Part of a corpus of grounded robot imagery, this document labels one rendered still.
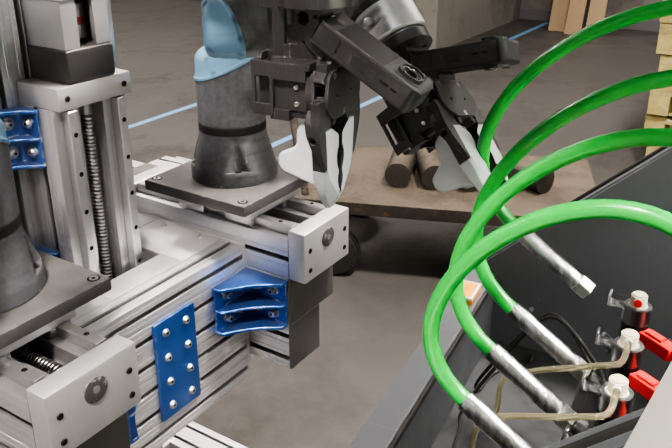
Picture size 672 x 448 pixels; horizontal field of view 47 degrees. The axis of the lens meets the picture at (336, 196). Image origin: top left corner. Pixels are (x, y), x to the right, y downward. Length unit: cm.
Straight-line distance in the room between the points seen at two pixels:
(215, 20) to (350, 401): 173
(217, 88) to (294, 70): 57
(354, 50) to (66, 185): 62
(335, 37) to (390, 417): 45
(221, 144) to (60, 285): 39
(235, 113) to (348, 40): 61
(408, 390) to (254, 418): 152
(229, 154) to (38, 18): 36
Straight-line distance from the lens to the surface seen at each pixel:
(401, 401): 95
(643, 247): 117
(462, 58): 83
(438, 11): 731
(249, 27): 96
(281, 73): 72
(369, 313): 294
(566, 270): 85
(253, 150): 130
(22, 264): 102
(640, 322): 86
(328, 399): 251
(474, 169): 81
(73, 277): 107
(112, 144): 124
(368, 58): 69
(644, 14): 76
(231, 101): 127
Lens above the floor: 152
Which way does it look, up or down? 23 degrees down
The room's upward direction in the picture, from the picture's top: straight up
